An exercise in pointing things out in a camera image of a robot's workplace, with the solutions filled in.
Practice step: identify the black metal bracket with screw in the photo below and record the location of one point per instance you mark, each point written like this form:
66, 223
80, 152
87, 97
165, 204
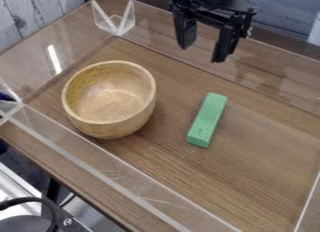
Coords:
66, 222

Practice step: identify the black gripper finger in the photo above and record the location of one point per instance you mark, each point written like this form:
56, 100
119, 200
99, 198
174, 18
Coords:
226, 43
186, 27

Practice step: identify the clear acrylic enclosure wall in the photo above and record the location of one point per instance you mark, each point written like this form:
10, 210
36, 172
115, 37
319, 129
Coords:
252, 183

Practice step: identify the black table leg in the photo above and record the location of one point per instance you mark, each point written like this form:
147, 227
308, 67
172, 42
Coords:
52, 190

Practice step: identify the light wooden bowl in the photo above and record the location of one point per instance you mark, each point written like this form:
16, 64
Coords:
109, 99

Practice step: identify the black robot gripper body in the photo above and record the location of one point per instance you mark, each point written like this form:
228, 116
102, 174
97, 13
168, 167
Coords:
218, 12

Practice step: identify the green rectangular block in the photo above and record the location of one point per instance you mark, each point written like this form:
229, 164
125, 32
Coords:
205, 123

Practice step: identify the blue object at left edge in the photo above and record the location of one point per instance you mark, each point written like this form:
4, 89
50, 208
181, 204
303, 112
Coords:
5, 97

